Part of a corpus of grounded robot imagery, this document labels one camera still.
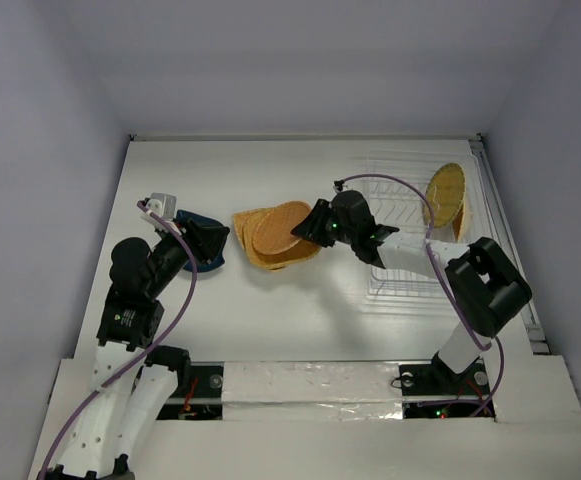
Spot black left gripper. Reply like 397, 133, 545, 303
147, 215, 229, 295

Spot dark blue plate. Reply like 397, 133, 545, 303
175, 210, 230, 273

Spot rounded square woven plate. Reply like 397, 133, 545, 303
246, 221, 320, 266

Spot triangular woven orange plate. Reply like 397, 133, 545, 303
232, 208, 291, 271

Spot round orange woven plate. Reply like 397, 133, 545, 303
253, 201, 311, 255

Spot round bamboo green-rimmed plate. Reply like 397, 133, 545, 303
424, 163, 467, 229

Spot small orange woven plate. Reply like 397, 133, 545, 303
452, 198, 472, 242

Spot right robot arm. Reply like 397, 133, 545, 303
293, 190, 532, 395

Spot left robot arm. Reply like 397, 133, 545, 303
37, 194, 230, 479

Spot foil covered front bar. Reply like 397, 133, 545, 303
221, 361, 403, 422

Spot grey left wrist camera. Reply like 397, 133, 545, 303
137, 192, 176, 222

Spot clear wire dish rack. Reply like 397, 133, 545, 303
359, 149, 503, 301

